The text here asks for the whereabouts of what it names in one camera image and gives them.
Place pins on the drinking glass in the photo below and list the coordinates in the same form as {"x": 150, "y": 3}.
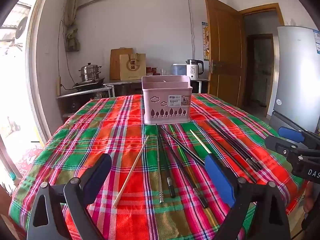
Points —
{"x": 163, "y": 72}

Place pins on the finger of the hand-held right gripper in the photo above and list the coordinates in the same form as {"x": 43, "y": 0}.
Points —
{"x": 277, "y": 145}
{"x": 291, "y": 134}

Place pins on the hanging cloth bundle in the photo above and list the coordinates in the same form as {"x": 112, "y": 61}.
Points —
{"x": 72, "y": 38}

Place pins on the red cans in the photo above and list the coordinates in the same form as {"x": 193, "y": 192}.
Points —
{"x": 151, "y": 72}

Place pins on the person's right hand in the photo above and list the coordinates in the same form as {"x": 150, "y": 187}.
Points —
{"x": 308, "y": 203}

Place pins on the clear container with blue lid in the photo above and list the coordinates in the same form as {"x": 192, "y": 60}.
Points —
{"x": 179, "y": 70}

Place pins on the light wooden chopstick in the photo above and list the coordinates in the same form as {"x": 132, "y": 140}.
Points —
{"x": 198, "y": 142}
{"x": 131, "y": 171}

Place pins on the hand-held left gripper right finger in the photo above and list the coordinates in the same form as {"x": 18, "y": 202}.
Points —
{"x": 220, "y": 177}

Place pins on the wall poster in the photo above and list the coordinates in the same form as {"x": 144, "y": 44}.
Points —
{"x": 205, "y": 41}

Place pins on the metal stove stand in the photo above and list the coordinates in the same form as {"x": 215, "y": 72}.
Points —
{"x": 75, "y": 100}

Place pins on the wooden door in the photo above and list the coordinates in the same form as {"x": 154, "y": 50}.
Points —
{"x": 225, "y": 55}

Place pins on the pink plastic utensil basket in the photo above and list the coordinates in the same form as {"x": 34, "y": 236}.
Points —
{"x": 162, "y": 97}

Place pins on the wooden cutting board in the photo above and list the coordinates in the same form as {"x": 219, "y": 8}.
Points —
{"x": 114, "y": 65}

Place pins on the grey refrigerator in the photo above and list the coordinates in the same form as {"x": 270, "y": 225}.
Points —
{"x": 295, "y": 80}

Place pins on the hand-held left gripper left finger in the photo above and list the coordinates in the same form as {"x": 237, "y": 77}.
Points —
{"x": 100, "y": 171}

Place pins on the black chopstick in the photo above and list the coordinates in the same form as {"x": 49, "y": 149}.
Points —
{"x": 185, "y": 150}
{"x": 185, "y": 172}
{"x": 232, "y": 145}
{"x": 237, "y": 160}
{"x": 165, "y": 166}

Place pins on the metal counter table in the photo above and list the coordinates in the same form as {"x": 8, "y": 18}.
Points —
{"x": 125, "y": 82}

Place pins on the silver metal chopstick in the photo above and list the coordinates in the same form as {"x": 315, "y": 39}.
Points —
{"x": 159, "y": 170}

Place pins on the wall power strip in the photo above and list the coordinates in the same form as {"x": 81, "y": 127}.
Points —
{"x": 59, "y": 86}

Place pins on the tan paper gift bag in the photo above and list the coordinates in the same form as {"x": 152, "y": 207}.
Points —
{"x": 132, "y": 67}

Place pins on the person's right forearm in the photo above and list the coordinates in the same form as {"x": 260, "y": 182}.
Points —
{"x": 314, "y": 226}

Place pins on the plaid tablecloth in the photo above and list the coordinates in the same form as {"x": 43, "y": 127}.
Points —
{"x": 112, "y": 130}

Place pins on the white electric kettle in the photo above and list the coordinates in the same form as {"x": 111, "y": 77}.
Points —
{"x": 193, "y": 70}

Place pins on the steel steamer pot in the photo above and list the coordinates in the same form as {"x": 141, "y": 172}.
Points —
{"x": 90, "y": 73}

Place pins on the gas stove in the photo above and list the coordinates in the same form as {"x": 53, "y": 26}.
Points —
{"x": 88, "y": 84}

